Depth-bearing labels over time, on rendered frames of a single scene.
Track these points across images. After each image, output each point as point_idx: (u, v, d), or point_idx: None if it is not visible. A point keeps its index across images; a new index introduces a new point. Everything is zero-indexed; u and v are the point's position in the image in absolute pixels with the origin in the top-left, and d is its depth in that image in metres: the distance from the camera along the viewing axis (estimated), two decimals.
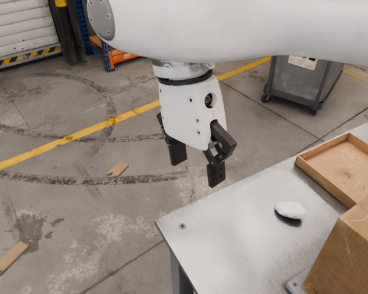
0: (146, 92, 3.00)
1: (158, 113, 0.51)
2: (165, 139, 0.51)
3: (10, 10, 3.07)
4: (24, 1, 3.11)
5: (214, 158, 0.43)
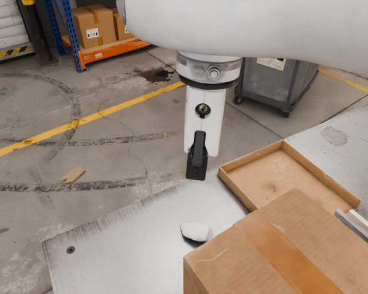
0: (115, 93, 2.89)
1: None
2: None
3: None
4: None
5: (190, 158, 0.47)
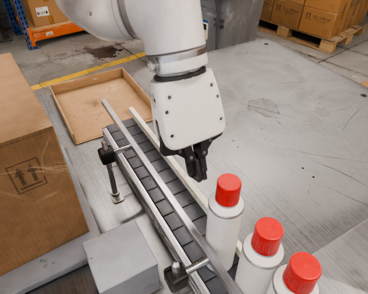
0: (60, 67, 2.98)
1: None
2: (198, 149, 0.51)
3: None
4: None
5: None
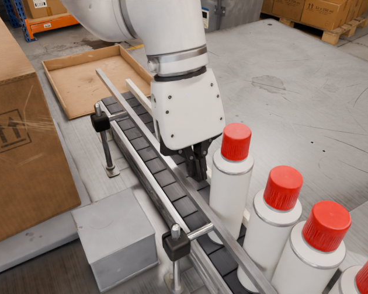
0: None
1: None
2: (198, 149, 0.51)
3: None
4: None
5: None
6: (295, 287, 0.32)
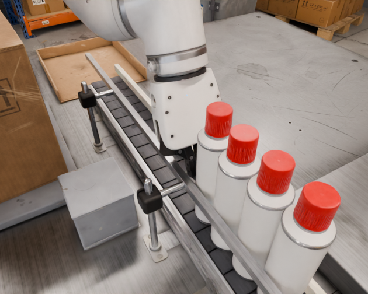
0: None
1: None
2: None
3: None
4: None
5: None
6: (253, 233, 0.35)
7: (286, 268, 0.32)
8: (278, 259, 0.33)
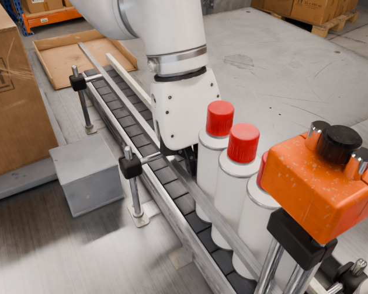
0: None
1: None
2: None
3: None
4: None
5: None
6: (254, 233, 0.35)
7: (289, 266, 0.32)
8: (280, 259, 0.32)
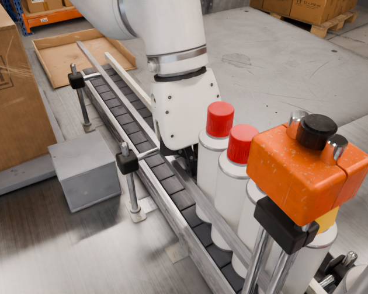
0: None
1: None
2: None
3: None
4: None
5: None
6: (253, 234, 0.35)
7: None
8: None
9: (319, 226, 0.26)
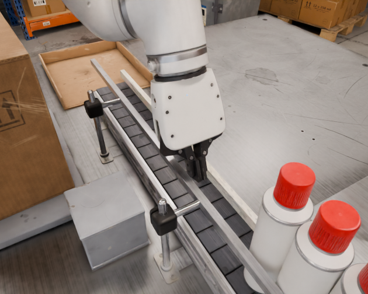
0: None
1: None
2: (198, 149, 0.51)
3: None
4: None
5: None
6: None
7: None
8: None
9: None
